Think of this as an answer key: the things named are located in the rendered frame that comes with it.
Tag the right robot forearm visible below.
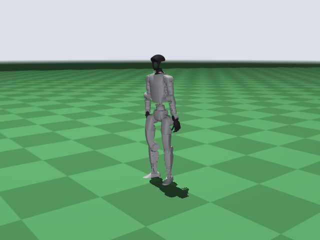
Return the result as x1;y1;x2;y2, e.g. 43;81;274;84
144;98;151;114

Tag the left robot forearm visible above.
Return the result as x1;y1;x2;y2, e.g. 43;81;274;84
169;95;178;119

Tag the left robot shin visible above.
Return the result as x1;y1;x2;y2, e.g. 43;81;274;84
164;146;174;178

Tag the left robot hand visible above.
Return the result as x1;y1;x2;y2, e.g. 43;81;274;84
171;115;181;133

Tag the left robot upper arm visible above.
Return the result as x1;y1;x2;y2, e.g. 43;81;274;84
163;75;174;102

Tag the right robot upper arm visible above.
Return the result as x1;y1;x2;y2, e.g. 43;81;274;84
143;74;152;99

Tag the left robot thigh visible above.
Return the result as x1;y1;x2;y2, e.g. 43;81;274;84
161;114;174;153

